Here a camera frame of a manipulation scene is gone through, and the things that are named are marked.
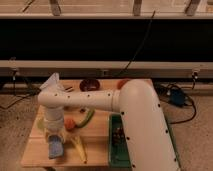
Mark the orange bowl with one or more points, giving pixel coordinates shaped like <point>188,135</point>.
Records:
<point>121,83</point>

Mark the white paper bag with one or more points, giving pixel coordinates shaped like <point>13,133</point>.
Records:
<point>52,84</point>

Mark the orange fruit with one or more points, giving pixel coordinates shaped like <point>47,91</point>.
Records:
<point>69,124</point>

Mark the dark grape bunch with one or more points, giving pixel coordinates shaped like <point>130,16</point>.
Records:
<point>118,136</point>

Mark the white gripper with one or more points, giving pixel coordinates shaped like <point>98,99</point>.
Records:
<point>54,123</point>

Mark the striped box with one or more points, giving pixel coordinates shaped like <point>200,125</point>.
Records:
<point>69,89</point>

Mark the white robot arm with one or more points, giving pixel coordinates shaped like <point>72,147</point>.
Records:
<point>149,143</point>

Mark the green plastic tray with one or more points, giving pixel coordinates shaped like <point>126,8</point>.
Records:
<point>118,156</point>

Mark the blue power adapter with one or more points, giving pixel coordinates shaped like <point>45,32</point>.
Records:
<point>177,97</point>

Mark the green plastic cup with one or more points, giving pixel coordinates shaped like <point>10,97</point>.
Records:
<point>40,124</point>

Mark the blue grey sponge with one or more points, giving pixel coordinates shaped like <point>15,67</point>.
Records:
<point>55,147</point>

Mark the dark brown bowl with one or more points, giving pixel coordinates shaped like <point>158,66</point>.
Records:
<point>89,85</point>

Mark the green cucumber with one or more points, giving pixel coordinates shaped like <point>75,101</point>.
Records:
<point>86,120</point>

